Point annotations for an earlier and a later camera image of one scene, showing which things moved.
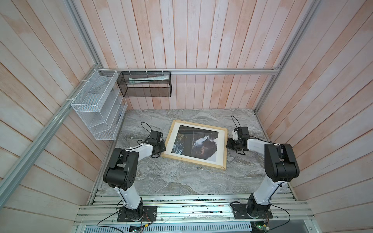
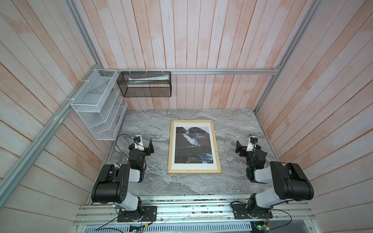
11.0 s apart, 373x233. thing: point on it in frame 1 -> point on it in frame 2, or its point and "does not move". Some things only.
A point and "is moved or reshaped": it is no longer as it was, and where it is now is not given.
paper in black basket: [132, 80] does not move
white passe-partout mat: [220, 153] is moved or reshaped
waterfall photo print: [196, 142] does not move
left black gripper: [162, 143] -> [146, 150]
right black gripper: [228, 144] -> [243, 149]
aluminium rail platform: [227, 213] does not move
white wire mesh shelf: [100, 105] does not move
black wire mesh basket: [145, 84] does not move
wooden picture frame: [224, 167] -> [193, 171]
